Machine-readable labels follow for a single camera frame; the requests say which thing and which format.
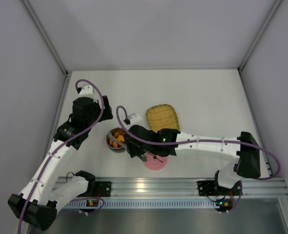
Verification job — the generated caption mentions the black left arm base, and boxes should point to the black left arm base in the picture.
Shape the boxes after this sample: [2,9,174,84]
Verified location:
[78,181,112,197]

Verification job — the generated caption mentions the aluminium mounting rail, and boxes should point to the aluminium mounting rail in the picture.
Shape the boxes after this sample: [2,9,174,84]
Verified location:
[96,177,288,199]

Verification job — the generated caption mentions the right aluminium frame post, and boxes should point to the right aluminium frame post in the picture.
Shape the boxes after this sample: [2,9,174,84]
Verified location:
[237,0,283,147]

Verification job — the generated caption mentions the green bamboo woven tray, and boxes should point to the green bamboo woven tray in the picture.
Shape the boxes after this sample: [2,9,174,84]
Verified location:
[146,104,181,132]

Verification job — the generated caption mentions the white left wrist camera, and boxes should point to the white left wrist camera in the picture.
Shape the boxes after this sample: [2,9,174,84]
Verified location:
[77,84,98,101]

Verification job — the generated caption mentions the pink round lid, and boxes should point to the pink round lid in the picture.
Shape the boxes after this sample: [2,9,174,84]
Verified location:
[144,155,168,171]

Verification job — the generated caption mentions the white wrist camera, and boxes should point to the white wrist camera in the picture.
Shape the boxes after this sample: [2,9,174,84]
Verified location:
[124,113,143,127]
[77,84,98,101]

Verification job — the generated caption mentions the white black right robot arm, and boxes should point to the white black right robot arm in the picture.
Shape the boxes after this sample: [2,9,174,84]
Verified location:
[125,125,261,189]

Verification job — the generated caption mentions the aluminium frame post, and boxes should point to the aluminium frame post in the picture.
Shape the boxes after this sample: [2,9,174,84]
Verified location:
[20,0,69,134]
[237,0,283,147]

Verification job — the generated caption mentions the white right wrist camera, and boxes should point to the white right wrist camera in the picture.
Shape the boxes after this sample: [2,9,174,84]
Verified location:
[124,113,143,127]

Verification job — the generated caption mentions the stainless steel tongs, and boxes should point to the stainless steel tongs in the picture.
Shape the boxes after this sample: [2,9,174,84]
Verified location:
[107,131,148,163]

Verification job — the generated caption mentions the white slotted cable duct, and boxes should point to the white slotted cable duct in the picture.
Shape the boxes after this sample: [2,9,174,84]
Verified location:
[63,199,222,210]

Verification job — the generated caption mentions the left aluminium frame post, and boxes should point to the left aluminium frame post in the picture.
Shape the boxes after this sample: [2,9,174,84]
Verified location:
[20,0,69,134]

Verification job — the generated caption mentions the stainless steel round bowl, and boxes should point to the stainless steel round bowl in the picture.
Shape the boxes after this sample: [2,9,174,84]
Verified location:
[106,128,126,153]

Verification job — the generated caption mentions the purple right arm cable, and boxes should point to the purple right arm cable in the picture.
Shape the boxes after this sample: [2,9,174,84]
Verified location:
[115,105,281,215]

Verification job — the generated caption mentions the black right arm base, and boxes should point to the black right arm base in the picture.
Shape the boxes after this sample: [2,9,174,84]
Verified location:
[197,180,242,196]

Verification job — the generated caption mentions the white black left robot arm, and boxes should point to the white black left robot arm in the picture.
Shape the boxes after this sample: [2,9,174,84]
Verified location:
[8,96,113,231]

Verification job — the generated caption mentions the orange fish shaped cake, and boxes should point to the orange fish shaped cake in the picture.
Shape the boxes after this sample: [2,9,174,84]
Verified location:
[117,135,125,142]

